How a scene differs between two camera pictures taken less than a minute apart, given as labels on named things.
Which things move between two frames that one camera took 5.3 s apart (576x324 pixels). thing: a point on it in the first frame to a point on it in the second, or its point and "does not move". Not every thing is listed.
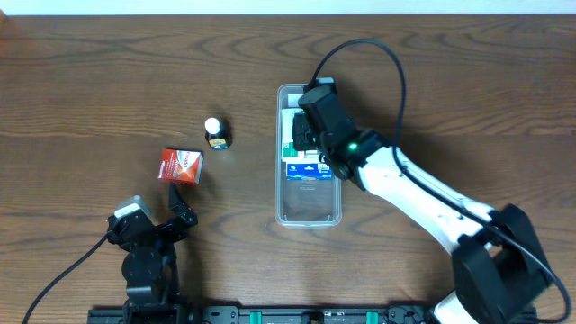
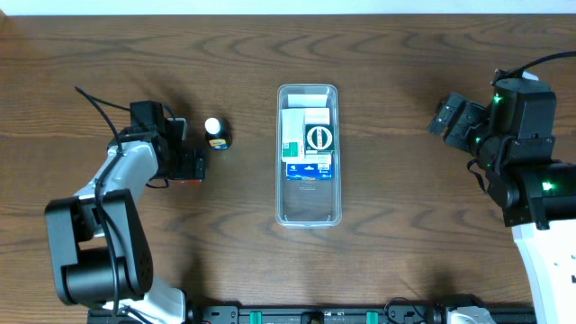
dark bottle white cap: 218,133 does not move
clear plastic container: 309,194 does not move
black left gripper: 158,229 to 190,165
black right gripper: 304,132 to 456,124
